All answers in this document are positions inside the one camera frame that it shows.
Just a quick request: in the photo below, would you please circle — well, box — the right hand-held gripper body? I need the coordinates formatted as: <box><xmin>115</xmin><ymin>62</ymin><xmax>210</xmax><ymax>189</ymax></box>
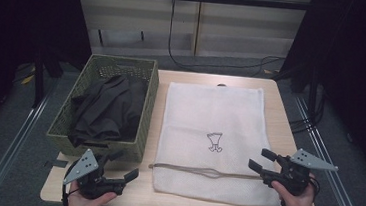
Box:
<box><xmin>259</xmin><ymin>145</ymin><xmax>341</xmax><ymax>201</ymax></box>

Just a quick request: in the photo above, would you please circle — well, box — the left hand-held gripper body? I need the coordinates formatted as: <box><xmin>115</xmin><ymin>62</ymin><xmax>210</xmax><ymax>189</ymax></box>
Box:
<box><xmin>61</xmin><ymin>146</ymin><xmax>131</xmax><ymax>203</ymax></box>

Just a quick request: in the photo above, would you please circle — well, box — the dark cloth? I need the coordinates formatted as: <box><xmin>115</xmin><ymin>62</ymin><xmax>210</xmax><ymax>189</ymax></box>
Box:
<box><xmin>66</xmin><ymin>70</ymin><xmax>149</xmax><ymax>154</ymax></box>

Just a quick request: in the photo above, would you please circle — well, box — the green woven basket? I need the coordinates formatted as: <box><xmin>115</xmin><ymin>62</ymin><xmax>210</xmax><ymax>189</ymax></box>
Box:
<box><xmin>44</xmin><ymin>50</ymin><xmax>162</xmax><ymax>165</ymax></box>

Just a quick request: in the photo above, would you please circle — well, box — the white mesh laundry bag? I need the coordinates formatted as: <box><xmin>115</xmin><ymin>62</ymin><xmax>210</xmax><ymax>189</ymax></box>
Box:
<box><xmin>150</xmin><ymin>78</ymin><xmax>293</xmax><ymax>206</ymax></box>

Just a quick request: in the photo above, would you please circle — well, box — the person's left hand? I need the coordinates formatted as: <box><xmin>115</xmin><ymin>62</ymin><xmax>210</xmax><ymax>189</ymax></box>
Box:
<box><xmin>67</xmin><ymin>180</ymin><xmax>119</xmax><ymax>206</ymax></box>

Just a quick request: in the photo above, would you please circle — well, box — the black tape strip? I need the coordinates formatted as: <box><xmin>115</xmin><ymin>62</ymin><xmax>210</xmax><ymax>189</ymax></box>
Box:
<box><xmin>43</xmin><ymin>158</ymin><xmax>69</xmax><ymax>170</ymax></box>

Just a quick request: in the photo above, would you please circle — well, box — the black metal stand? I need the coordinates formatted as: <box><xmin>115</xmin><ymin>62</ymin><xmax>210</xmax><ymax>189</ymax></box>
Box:
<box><xmin>29</xmin><ymin>44</ymin><xmax>50</xmax><ymax>110</ymax></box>
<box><xmin>305</xmin><ymin>60</ymin><xmax>322</xmax><ymax>124</ymax></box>

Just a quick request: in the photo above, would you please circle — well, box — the yellow tape piece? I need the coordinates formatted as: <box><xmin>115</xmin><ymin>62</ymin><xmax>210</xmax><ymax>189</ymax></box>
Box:
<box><xmin>20</xmin><ymin>73</ymin><xmax>36</xmax><ymax>87</ymax></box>

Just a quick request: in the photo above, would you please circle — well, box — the black curtain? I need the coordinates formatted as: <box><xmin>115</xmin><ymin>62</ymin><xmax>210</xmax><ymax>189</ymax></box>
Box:
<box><xmin>0</xmin><ymin>0</ymin><xmax>97</xmax><ymax>153</ymax></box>
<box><xmin>263</xmin><ymin>0</ymin><xmax>366</xmax><ymax>188</ymax></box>

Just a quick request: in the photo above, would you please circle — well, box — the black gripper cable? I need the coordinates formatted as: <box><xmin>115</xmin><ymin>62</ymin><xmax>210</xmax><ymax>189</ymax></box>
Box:
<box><xmin>60</xmin><ymin>161</ymin><xmax>81</xmax><ymax>206</ymax></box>
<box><xmin>307</xmin><ymin>175</ymin><xmax>322</xmax><ymax>197</ymax></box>

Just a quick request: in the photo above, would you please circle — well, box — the metal floor rail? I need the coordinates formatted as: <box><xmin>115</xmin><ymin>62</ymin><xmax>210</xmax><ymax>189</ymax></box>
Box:
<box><xmin>0</xmin><ymin>78</ymin><xmax>58</xmax><ymax>206</ymax></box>
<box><xmin>284</xmin><ymin>96</ymin><xmax>366</xmax><ymax>206</ymax></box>

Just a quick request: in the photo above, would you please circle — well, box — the bundle of black cables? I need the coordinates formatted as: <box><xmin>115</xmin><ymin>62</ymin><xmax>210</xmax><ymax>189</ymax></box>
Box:
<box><xmin>288</xmin><ymin>91</ymin><xmax>326</xmax><ymax>137</ymax></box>

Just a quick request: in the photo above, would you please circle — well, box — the long black floor cable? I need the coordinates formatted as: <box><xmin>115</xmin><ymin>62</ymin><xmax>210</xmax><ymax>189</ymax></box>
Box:
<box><xmin>165</xmin><ymin>0</ymin><xmax>293</xmax><ymax>81</ymax></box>

